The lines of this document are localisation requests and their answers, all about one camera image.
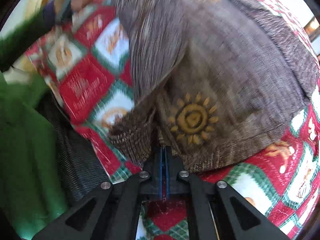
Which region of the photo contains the brown knitted sun sweater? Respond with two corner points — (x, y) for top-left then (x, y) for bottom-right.
(108, 0), (319, 172)

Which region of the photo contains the green sleeved forearm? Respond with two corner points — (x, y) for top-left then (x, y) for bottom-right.
(0, 4), (70, 240)

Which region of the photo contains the red green patchwork bedspread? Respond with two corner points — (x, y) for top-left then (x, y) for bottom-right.
(30, 0), (319, 239)

